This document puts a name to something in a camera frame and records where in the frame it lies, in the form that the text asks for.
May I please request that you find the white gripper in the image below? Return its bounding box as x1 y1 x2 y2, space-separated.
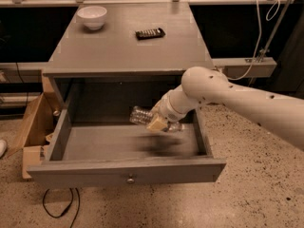
146 94 186 132

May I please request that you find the clear plastic water bottle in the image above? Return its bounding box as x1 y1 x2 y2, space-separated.
129 106 184 132

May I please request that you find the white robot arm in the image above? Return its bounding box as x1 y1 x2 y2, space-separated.
147 66 304 150

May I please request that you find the round metal drawer knob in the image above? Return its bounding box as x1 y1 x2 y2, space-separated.
126 175 135 184

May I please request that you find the open grey top drawer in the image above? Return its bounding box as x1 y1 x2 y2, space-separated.
28 79 226 188

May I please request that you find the grey wooden nightstand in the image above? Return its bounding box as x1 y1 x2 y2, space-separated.
43 2 217 112

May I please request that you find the black remote control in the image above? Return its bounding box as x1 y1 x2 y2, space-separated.
135 28 165 40

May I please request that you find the white ceramic bowl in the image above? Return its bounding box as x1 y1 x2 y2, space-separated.
77 6 107 30

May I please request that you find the brown cardboard box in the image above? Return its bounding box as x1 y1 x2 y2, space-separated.
8 76 62 180

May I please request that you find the white shoe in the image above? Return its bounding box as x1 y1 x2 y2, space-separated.
0 140 8 158

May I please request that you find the metal support pole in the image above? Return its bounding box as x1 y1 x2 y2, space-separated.
249 0 294 84

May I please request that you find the grey metal rail beam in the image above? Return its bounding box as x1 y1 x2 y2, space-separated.
212 57 276 79

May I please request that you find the black floor cable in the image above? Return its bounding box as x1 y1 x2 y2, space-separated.
42 187 82 228

